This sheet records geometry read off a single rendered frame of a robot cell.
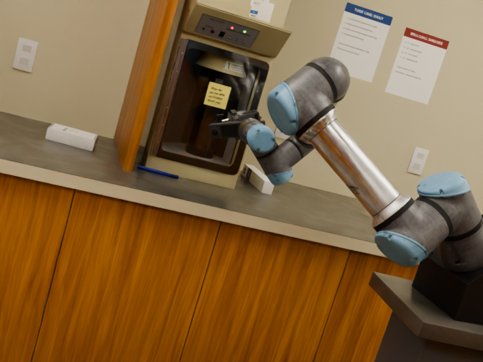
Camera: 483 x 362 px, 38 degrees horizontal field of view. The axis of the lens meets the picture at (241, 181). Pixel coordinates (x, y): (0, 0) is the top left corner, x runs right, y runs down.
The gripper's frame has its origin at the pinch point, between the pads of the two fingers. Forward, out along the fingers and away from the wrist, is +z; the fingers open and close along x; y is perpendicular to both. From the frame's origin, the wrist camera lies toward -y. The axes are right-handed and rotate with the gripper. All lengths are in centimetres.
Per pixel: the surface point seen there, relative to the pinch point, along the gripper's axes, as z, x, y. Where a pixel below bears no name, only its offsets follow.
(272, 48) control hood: 0.1, 20.2, 18.1
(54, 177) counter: -25, 0, -57
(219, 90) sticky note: 4.0, 9.7, -0.7
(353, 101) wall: 48, -14, 62
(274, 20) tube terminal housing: 5.3, 28.3, 21.9
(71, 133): 14, 4, -51
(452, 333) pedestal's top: -89, -41, 27
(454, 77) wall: 48, -13, 108
